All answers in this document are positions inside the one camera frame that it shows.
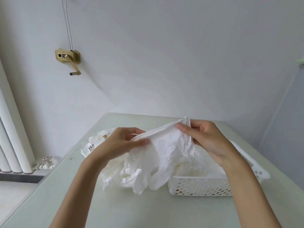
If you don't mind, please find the clear bear-print plastic bag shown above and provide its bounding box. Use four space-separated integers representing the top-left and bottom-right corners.
80 127 143 188

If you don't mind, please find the thin steel winch cable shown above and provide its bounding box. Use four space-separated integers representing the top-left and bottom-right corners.
62 0 73 51

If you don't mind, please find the person's right hand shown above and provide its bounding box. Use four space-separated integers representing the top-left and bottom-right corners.
175 120 245 173

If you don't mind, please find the stack of white gloves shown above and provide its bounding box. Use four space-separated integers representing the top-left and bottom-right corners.
172 149 228 177

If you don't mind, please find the white cotton glove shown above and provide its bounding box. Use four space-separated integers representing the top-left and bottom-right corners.
120 117 196 195

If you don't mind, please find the person's right forearm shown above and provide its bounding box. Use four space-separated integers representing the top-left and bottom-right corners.
223 158 282 228

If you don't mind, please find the person's left hand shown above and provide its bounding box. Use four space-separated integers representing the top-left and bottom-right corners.
84 127 151 171

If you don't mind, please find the white perforated plastic basket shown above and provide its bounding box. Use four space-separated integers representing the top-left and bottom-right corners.
167 140 271 197

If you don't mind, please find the white radiator valve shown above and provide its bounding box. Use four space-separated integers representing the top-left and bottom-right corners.
33 155 57 171

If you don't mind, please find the brass wall crank winch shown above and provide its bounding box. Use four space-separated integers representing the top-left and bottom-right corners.
55 48 82 76

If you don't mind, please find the white column radiator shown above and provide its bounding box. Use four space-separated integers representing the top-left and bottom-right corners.
0 58 36 174

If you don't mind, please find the person's left forearm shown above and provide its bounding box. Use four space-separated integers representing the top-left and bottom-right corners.
48 159 107 228

